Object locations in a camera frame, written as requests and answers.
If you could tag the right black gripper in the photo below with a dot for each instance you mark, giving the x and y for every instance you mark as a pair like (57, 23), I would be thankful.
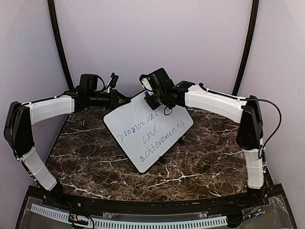
(153, 105)

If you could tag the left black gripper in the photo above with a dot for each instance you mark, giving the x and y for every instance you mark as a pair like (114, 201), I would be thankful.
(115, 95)

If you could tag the white whiteboard with black frame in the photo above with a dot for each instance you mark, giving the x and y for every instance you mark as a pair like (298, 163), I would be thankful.
(145, 134)

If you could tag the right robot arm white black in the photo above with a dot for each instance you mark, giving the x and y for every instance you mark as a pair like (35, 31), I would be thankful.
(244, 111)

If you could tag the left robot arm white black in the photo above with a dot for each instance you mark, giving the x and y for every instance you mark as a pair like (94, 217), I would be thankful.
(22, 116)

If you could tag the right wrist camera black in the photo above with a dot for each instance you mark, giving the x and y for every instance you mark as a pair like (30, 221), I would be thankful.
(159, 80)

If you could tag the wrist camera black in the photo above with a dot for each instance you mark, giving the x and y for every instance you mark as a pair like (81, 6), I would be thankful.
(89, 81)
(159, 80)

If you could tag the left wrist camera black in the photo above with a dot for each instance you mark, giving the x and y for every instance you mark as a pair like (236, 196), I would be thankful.
(89, 81)

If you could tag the right black frame post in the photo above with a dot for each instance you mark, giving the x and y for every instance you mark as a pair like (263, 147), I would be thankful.
(247, 46)

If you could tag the black frame post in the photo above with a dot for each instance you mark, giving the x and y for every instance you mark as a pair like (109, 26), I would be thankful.
(59, 44)
(247, 46)

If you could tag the left black frame post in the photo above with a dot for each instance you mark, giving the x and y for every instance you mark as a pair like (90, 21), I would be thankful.
(59, 44)

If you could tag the white slotted cable duct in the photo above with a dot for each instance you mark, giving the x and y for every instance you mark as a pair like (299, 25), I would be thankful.
(131, 221)

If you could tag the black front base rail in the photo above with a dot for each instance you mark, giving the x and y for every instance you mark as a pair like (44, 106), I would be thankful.
(233, 206)

